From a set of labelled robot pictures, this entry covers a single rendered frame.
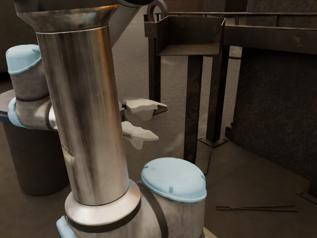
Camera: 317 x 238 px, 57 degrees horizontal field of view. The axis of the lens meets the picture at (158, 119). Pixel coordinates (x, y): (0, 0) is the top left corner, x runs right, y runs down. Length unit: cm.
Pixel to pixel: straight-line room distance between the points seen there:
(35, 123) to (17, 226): 72
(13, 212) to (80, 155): 106
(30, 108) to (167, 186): 37
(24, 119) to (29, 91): 7
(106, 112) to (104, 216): 15
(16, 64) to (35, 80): 5
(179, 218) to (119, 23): 34
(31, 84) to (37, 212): 80
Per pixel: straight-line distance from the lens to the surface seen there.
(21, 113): 73
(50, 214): 137
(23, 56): 67
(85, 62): 35
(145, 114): 68
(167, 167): 54
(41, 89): 70
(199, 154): 164
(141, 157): 162
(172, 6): 393
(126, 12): 51
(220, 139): 179
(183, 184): 50
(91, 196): 43
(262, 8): 152
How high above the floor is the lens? 92
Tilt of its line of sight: 27 degrees down
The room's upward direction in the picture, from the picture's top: straight up
